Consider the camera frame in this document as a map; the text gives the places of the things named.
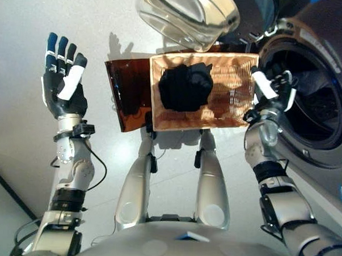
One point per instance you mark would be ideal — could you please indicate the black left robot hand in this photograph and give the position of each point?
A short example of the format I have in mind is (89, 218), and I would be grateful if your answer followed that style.
(72, 101)

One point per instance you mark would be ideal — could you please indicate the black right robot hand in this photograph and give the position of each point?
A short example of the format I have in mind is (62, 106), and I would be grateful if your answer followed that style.
(271, 98)

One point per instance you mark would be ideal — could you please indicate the black garment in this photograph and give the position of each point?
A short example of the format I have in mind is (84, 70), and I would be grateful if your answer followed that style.
(184, 86)

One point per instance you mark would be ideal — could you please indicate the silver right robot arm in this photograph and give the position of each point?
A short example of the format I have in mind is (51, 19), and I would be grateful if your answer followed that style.
(284, 201)

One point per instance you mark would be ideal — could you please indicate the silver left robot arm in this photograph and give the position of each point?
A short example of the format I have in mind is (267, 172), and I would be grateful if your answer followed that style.
(73, 163)

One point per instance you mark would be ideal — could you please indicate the grey front-load washing machine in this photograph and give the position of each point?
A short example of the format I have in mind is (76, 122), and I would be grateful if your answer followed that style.
(333, 41)

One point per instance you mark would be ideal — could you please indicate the round glass washing machine door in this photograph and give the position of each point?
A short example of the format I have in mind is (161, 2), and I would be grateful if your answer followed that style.
(187, 18)

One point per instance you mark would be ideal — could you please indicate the light wicker laundry basket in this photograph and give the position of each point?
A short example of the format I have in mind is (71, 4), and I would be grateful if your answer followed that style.
(225, 107)

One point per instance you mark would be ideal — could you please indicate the glossy dark brown stool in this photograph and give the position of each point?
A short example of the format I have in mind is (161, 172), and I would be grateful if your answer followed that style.
(130, 86)

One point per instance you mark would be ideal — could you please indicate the grey robot torso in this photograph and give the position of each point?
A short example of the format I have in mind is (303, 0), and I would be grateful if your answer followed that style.
(182, 247)

